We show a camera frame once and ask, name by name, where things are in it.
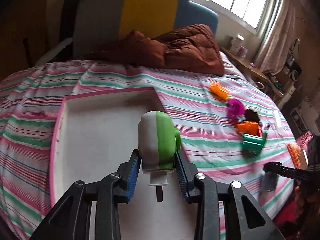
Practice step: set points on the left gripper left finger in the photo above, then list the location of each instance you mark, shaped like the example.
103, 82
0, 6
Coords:
128, 172

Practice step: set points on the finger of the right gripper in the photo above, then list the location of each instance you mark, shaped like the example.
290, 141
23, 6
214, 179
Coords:
288, 172

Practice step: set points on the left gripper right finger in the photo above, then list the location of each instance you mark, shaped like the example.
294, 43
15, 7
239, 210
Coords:
185, 174

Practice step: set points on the green and white toy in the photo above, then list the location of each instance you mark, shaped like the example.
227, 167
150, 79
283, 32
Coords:
158, 141

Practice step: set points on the orange plastic toy piece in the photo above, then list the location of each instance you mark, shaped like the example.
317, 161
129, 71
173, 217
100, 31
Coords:
218, 90

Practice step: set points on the person's right hand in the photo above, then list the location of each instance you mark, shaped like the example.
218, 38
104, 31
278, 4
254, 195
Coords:
302, 200

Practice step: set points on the green plastic toy spool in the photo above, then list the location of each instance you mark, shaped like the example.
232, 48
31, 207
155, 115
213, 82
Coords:
253, 143

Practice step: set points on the orange ridged toy block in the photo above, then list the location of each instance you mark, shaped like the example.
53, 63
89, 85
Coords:
250, 127

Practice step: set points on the white tray with pink rim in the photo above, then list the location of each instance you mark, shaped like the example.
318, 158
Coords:
96, 132

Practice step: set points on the striped bed sheet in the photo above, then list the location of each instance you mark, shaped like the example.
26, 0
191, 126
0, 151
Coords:
30, 102

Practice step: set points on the dark brown toy gear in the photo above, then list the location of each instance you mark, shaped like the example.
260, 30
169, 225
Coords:
251, 116

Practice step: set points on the magenta plastic toy wheel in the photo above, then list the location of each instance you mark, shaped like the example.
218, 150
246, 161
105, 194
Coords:
235, 108

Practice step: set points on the white stool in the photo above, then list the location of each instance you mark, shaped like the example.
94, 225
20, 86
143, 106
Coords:
259, 86

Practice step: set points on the purple box on shelf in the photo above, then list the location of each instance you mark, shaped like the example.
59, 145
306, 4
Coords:
242, 52

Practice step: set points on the rust brown quilted blanket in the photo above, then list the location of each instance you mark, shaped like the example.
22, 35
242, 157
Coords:
192, 48

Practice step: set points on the white box on shelf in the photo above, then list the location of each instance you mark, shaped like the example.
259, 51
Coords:
236, 43

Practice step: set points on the pink patterned curtain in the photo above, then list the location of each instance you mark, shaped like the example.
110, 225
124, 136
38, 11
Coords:
273, 52

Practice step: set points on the grey yellow blue headboard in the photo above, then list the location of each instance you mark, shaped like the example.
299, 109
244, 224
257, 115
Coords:
99, 22

